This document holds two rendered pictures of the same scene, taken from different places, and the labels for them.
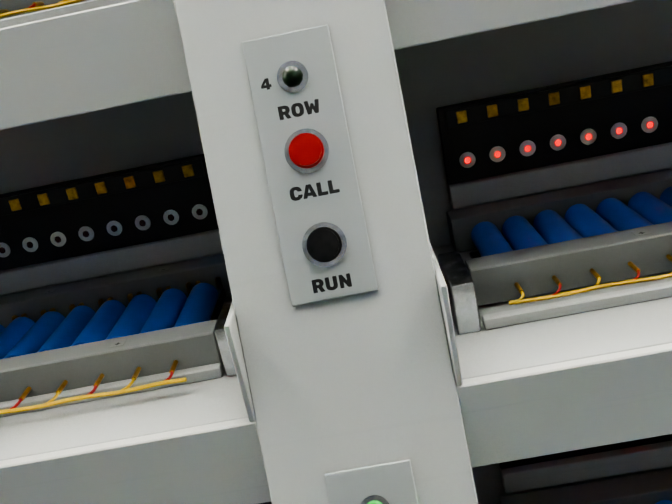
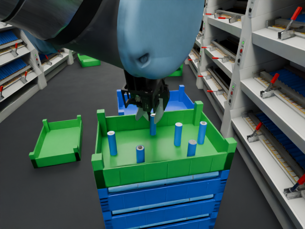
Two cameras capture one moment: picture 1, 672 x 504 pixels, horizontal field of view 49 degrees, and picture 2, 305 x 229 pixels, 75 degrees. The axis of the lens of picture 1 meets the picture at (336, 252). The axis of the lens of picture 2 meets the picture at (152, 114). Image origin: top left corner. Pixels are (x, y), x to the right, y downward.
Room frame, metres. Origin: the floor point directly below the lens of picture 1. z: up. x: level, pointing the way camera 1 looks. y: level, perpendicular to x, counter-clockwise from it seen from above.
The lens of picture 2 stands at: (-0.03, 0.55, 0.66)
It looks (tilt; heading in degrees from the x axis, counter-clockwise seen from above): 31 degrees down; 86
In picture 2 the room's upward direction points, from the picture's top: straight up
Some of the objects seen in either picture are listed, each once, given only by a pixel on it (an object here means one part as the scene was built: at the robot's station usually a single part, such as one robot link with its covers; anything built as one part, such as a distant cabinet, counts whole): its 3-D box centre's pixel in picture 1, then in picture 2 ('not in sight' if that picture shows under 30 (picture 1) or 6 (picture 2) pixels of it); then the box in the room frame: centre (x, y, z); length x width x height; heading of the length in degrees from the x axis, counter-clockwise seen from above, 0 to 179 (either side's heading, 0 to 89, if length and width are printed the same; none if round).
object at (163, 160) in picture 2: not in sight; (158, 136); (0.01, 0.95, 0.36); 0.30 x 0.20 x 0.08; 7
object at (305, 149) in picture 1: (307, 151); not in sight; (0.34, 0.00, 0.86); 0.02 x 0.01 x 0.02; 87
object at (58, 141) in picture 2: not in sight; (60, 138); (-0.45, 1.39, 0.04); 0.30 x 0.20 x 0.08; 101
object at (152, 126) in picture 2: not in sight; (153, 124); (0.00, 1.01, 0.36); 0.02 x 0.02 x 0.06
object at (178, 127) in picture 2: not in sight; (178, 134); (0.06, 0.96, 0.36); 0.02 x 0.02 x 0.06
